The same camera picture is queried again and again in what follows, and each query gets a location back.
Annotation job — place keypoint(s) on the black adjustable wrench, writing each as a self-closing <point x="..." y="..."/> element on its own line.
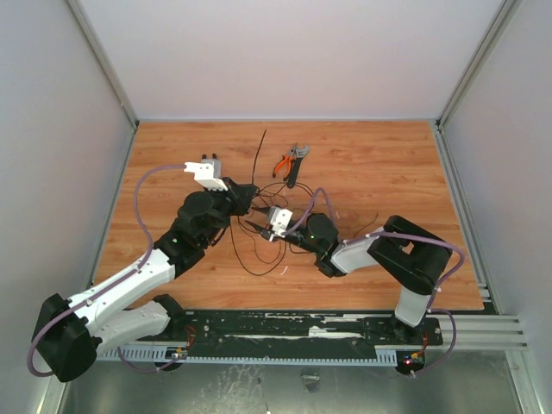
<point x="299" y="154"/>

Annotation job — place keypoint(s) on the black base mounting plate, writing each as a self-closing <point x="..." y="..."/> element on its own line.
<point x="292" y="333"/>

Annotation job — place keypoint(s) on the left aluminium frame post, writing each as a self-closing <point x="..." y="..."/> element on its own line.
<point x="85" y="26"/>

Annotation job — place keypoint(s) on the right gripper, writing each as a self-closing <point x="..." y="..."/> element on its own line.
<point x="271" y="234"/>

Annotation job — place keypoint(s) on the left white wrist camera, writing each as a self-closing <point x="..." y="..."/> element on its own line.
<point x="207" y="173"/>

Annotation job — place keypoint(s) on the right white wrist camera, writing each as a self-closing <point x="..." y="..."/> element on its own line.
<point x="278" y="219"/>

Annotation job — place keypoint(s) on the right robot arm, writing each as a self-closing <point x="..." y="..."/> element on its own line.
<point x="410" y="254"/>

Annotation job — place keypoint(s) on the aluminium front rail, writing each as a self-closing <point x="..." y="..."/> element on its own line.
<point x="463" y="330"/>

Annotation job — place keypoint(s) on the orange needle nose pliers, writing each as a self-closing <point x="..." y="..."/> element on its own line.
<point x="286" y="161"/>

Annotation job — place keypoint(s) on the grey slotted cable duct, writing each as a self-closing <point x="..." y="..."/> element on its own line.
<point x="174" y="355"/>

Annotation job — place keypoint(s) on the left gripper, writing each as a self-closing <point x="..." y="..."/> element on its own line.
<point x="240" y="195"/>

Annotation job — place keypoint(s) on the right aluminium frame post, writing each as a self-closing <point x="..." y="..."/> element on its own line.
<point x="490" y="39"/>

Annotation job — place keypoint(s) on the aluminium frame post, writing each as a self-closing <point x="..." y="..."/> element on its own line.
<point x="85" y="26"/>
<point x="490" y="39"/>

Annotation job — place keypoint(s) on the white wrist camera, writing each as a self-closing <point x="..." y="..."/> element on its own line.
<point x="207" y="173"/>
<point x="278" y="219"/>

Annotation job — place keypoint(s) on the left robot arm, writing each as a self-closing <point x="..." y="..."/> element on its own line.
<point x="70" y="333"/>

